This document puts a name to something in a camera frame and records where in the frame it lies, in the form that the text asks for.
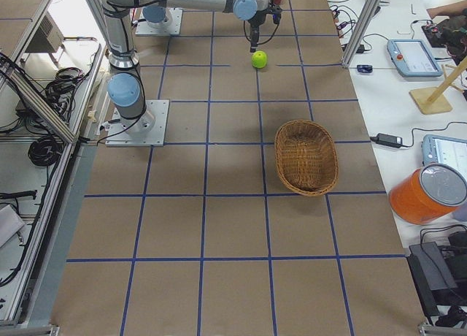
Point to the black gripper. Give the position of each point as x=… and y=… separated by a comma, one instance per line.
x=257, y=22

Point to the green apple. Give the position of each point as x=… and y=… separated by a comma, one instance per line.
x=259, y=59

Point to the wicker basket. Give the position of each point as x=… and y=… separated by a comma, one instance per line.
x=306, y=159

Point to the left teach pendant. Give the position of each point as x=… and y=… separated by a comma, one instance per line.
x=413, y=58

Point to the teach pendant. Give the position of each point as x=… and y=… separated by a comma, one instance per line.
x=413, y=58
x=444, y=150

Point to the black power adapter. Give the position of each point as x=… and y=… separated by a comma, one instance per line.
x=388, y=140

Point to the wooden stand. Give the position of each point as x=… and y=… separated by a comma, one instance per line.
x=431, y=100

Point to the right teach pendant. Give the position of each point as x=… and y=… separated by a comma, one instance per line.
x=444, y=150

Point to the orange bucket with lid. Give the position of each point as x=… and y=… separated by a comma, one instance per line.
x=429, y=193

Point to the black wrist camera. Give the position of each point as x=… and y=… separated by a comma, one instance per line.
x=276, y=12

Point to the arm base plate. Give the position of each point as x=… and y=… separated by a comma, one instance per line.
x=156, y=21
x=149, y=130

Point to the aluminium frame post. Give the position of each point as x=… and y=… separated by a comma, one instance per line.
x=367, y=13

